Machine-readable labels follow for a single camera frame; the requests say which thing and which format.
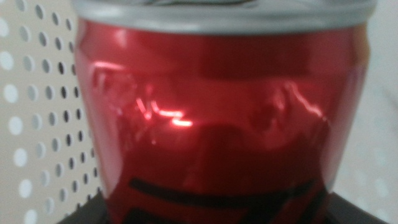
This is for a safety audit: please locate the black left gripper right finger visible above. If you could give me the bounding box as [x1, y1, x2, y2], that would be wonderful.
[325, 190, 391, 224]

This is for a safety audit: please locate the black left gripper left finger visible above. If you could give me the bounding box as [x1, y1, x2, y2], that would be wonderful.
[57, 191, 108, 224]

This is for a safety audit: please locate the white perforated plastic basket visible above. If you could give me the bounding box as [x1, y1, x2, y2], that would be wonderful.
[0, 0, 398, 224]

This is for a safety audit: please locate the red soda can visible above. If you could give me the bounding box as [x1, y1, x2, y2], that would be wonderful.
[72, 0, 379, 224]

